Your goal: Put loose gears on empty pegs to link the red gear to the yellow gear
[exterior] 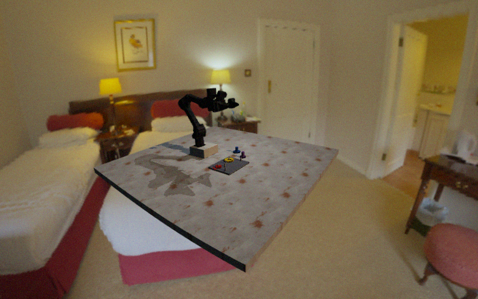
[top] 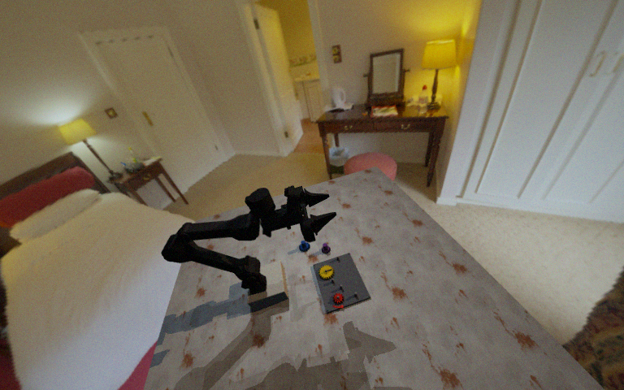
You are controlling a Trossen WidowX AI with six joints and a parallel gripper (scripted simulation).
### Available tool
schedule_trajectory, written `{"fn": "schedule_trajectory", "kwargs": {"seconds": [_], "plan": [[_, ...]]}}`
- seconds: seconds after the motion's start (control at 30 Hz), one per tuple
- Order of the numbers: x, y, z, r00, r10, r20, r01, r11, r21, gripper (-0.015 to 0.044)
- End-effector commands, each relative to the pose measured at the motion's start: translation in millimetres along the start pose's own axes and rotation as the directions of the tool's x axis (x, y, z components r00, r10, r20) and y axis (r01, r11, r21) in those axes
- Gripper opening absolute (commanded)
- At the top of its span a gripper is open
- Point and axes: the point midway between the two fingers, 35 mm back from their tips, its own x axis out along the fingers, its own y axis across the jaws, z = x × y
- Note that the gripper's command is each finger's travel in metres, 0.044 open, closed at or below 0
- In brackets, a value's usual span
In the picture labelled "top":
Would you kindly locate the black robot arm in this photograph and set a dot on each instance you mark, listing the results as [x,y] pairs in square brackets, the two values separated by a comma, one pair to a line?
[182,248]

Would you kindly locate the blue gear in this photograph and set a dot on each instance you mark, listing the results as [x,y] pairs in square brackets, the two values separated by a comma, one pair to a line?
[304,246]

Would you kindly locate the yellow gear with black stripe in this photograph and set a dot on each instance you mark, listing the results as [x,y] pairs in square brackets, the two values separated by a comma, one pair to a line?
[328,274]

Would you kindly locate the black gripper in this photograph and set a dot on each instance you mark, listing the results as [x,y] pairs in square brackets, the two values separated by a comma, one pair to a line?
[311,225]

